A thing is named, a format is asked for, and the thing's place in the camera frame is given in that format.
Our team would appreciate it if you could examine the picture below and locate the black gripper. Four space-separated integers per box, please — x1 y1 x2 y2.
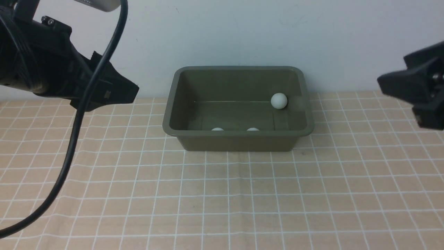
377 41 444 130
1 16 139 109

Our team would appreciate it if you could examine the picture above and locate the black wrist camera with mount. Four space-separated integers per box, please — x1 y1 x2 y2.
76 0 121 12

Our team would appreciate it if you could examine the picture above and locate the olive green plastic bin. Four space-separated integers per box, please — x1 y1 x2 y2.
162 66 315 152

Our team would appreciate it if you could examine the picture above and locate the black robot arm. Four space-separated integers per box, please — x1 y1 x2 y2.
1 0 443 130

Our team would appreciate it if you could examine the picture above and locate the black camera cable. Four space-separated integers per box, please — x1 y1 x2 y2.
0 0 128 239

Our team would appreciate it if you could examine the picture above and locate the beige grid tablecloth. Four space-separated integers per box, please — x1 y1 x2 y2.
1 92 444 250

